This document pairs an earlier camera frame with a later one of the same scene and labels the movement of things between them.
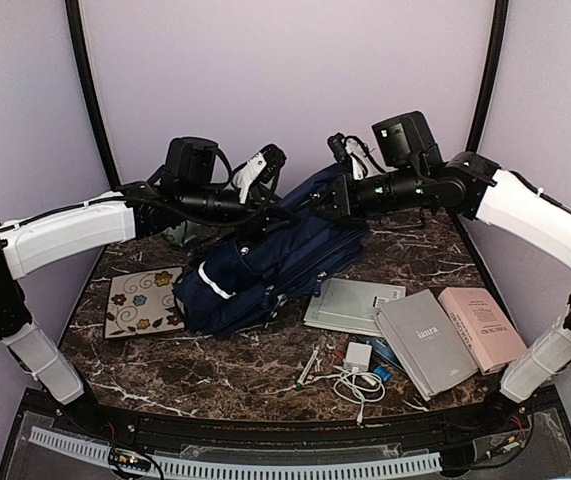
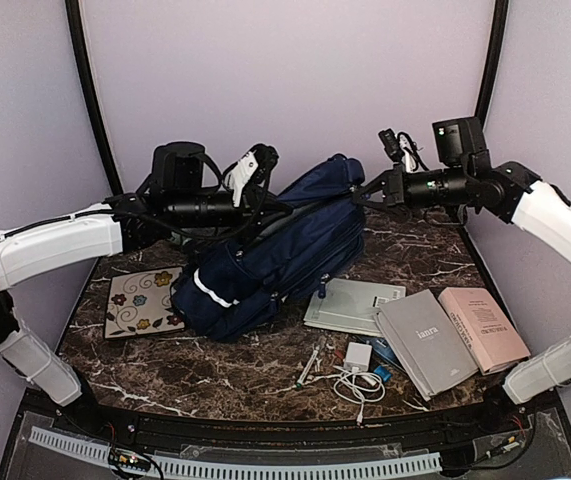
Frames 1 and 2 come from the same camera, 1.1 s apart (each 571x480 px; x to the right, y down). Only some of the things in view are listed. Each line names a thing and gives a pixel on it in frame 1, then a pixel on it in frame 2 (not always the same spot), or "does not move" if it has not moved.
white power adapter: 358,355 does not move
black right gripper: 348,206 -> 394,180
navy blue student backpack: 239,284 does not move
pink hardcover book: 484,321 does not move
